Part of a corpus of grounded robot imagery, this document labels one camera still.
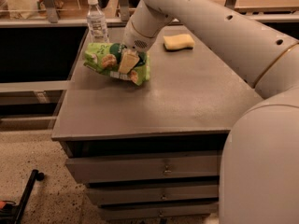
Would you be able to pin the black stand leg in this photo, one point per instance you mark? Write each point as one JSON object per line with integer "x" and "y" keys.
{"x": 11, "y": 212}

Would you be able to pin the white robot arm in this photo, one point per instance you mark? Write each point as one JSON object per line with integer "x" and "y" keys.
{"x": 259, "y": 173}

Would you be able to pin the clear plastic water bottle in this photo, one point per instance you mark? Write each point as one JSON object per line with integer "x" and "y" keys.
{"x": 97, "y": 22}

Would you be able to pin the top grey drawer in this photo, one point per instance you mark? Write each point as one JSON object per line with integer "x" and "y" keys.
{"x": 144, "y": 166}

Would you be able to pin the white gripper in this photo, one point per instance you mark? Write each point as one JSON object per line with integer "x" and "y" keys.
{"x": 137, "y": 39}

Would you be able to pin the grey drawer cabinet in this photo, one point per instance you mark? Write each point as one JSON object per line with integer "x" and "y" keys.
{"x": 190, "y": 103}

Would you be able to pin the grey drawer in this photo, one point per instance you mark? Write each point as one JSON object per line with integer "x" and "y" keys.
{"x": 144, "y": 166}
{"x": 176, "y": 191}
{"x": 158, "y": 210}

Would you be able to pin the yellow sponge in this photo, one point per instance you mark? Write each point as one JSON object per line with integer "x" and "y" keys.
{"x": 177, "y": 42}

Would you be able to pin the metal railing frame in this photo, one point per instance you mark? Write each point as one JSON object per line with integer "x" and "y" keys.
{"x": 62, "y": 16}

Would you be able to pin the green rice chip bag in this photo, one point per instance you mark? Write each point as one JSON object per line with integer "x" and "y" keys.
{"x": 105, "y": 59}

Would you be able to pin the bottom grey drawer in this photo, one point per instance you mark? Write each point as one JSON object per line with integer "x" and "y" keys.
{"x": 158, "y": 210}

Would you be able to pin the middle grey drawer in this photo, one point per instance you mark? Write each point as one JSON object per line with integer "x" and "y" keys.
{"x": 176, "y": 191}

